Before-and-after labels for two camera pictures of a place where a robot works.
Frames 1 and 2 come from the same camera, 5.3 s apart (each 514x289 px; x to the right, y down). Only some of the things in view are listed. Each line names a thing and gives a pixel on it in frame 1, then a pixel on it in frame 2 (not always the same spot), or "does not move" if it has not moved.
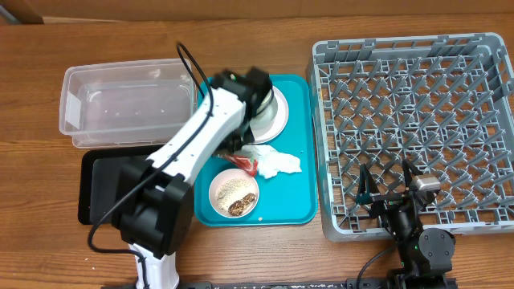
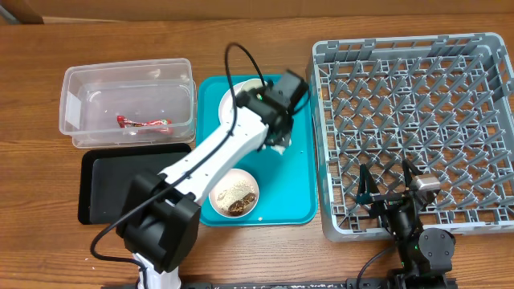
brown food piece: [236, 208] does not move
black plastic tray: [98, 179] does not move
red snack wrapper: [250, 165] to [123, 122]
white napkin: [269, 161] to [281, 149]
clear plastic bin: [124, 104] does not move
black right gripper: [386, 197] does not move
